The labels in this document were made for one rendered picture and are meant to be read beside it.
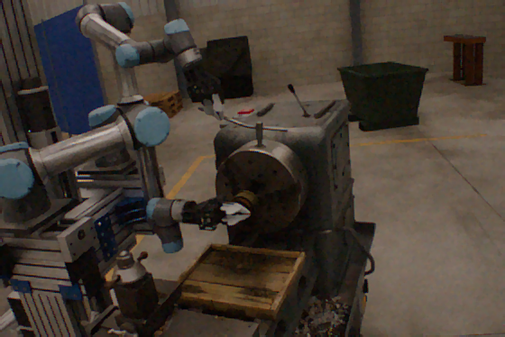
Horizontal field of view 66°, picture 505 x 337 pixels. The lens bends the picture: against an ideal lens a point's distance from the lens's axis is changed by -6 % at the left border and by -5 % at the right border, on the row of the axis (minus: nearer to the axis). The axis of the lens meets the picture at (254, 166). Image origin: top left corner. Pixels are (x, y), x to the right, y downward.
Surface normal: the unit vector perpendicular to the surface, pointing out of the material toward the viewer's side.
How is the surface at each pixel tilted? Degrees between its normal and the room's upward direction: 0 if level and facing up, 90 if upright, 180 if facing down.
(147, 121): 90
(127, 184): 90
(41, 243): 90
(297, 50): 90
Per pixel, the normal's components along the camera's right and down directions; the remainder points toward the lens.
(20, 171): 0.36, 0.27
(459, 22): -0.13, 0.33
